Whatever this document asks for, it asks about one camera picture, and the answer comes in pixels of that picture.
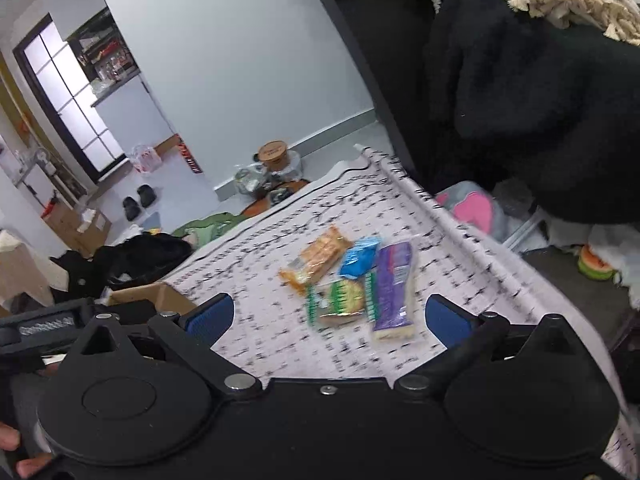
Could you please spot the open cardboard carton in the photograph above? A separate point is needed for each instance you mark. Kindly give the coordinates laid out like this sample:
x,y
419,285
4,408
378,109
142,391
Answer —
x,y
75,230

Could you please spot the black fleece garment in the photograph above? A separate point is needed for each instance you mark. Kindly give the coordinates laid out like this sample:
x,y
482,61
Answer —
x,y
525,110

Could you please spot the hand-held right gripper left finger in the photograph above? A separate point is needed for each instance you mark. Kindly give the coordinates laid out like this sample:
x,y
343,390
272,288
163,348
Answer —
x,y
210,312

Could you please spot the clear bag with red print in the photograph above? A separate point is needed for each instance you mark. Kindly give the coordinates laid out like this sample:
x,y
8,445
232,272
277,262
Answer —
x,y
145,157

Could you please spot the black clothes pile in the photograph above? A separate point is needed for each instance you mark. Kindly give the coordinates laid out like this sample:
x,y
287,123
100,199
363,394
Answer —
x,y
145,255

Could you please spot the jar with cork lid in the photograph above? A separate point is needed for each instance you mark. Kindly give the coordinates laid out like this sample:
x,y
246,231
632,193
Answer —
x,y
275,152

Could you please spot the dark cabinet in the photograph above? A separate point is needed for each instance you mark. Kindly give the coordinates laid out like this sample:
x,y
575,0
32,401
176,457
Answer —
x,y
380,60

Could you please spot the purple snack packet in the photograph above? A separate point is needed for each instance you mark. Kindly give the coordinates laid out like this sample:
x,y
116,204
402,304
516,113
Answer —
x,y
395,285

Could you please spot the person's left hand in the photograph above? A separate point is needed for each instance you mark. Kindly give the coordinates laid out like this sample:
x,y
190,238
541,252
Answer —
x,y
7,437

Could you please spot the brown cardboard box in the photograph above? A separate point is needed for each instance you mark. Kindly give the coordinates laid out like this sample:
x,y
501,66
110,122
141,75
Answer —
x,y
165,300

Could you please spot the brown wooden tray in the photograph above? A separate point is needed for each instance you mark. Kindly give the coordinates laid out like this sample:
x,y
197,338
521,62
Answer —
x,y
257,206

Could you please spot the cluttered shelf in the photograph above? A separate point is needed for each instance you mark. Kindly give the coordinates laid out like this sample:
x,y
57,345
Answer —
x,y
105,60

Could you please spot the green yellow cracker packet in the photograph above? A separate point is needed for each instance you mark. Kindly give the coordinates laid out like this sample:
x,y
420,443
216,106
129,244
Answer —
x,y
340,295

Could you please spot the white fluffy cloth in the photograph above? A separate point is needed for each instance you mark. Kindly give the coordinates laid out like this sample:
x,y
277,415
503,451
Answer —
x,y
607,232

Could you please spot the green orange plush toy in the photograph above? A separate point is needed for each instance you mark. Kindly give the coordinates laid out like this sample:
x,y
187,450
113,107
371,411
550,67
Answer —
x,y
597,265

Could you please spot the blue snack packet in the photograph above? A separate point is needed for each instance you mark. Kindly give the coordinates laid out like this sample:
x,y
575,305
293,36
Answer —
x,y
360,257

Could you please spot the orange snack packet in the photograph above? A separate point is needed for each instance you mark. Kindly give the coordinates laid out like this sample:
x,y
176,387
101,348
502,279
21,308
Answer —
x,y
315,257

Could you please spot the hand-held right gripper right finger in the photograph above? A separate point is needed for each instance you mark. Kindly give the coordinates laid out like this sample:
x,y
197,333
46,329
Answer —
x,y
447,317

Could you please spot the dark-framed window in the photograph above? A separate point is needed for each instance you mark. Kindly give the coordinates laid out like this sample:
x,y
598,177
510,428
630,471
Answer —
x,y
65,95

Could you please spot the white desk fan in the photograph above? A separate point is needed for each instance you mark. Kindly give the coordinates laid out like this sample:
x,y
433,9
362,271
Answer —
x,y
41,158

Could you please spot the green cloth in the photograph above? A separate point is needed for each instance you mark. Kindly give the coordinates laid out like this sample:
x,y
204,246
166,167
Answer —
x,y
210,227

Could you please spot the shiny plastic bag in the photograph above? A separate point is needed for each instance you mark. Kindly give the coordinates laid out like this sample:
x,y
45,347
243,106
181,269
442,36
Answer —
x,y
250,180

